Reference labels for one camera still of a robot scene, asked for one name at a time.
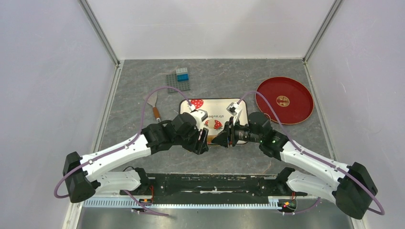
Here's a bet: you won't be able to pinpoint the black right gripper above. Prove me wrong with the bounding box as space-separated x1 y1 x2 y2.
212 117 262 148

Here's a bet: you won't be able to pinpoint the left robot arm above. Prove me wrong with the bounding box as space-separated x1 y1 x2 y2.
62 110 208 203

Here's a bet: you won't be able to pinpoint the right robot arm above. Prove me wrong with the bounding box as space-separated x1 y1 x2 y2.
212 112 378 219

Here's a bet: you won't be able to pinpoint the strawberry print enamel tray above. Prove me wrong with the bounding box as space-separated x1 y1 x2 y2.
179 98 248 146

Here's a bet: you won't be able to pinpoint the grey lego baseplate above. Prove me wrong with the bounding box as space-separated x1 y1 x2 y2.
166 73 191 91

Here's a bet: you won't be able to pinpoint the blue grey lego bricks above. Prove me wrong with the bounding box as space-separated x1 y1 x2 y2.
175 67 189 82

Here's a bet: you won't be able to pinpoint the red round plate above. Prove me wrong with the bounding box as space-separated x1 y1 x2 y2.
256 76 315 125

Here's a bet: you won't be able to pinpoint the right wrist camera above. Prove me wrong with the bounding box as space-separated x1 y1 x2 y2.
226 103 242 123

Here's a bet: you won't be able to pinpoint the metal scraper wooden handle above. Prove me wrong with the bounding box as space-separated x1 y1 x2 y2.
144 92 161 123

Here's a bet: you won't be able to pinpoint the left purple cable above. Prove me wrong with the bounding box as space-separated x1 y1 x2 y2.
53 86 194 217

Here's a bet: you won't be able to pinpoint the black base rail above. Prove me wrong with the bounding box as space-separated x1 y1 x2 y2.
130 173 307 205

